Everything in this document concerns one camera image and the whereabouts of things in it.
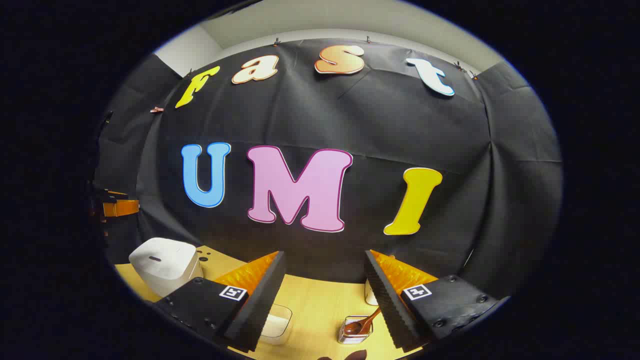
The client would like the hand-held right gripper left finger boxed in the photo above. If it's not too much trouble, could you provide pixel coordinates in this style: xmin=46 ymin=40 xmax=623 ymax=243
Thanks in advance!
xmin=152 ymin=251 xmax=287 ymax=353

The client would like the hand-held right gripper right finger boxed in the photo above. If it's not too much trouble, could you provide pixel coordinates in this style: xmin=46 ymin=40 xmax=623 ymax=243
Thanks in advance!
xmin=363 ymin=249 xmax=501 ymax=351

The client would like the white rice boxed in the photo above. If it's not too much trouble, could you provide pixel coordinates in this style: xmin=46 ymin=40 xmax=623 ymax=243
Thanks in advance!
xmin=262 ymin=314 xmax=289 ymax=341

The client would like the brown wooden spoon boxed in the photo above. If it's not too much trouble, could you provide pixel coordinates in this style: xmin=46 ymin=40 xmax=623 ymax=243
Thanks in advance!
xmin=343 ymin=307 xmax=382 ymax=337

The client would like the metal wire chopstick holder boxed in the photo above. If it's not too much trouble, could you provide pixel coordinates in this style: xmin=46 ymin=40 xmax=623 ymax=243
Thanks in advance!
xmin=337 ymin=315 xmax=374 ymax=345

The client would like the white rice cooker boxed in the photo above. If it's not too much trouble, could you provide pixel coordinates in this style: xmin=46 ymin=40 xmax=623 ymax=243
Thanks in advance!
xmin=128 ymin=237 xmax=204 ymax=298

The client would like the clear plastic container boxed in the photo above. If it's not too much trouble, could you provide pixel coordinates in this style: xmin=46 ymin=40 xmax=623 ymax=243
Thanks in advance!
xmin=257 ymin=303 xmax=294 ymax=346

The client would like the black backdrop cloth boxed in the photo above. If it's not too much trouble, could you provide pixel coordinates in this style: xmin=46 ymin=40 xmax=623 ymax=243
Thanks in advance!
xmin=92 ymin=37 xmax=563 ymax=301

